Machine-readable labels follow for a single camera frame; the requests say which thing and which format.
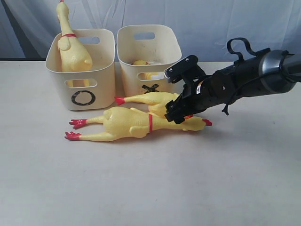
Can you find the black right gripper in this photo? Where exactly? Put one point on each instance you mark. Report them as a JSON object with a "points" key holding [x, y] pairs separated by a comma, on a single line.
{"points": [[200, 91]]}

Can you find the chicken head with white squeaker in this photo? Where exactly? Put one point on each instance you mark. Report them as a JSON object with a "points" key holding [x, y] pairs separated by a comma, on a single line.
{"points": [[146, 75]]}

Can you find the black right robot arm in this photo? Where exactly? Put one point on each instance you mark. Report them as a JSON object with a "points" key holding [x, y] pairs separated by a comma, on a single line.
{"points": [[269, 72]]}

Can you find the headless yellow rubber chicken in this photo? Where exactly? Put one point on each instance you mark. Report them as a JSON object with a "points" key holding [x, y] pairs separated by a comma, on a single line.
{"points": [[156, 101]]}

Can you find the cream bin marked cross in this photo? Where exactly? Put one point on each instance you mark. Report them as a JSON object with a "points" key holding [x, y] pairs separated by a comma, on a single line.
{"points": [[154, 43]]}

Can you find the cream bin marked circle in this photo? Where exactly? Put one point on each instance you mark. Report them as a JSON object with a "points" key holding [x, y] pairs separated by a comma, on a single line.
{"points": [[87, 90]]}

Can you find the blue backdrop curtain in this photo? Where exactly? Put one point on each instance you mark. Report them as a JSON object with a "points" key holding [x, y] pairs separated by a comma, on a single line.
{"points": [[202, 27]]}

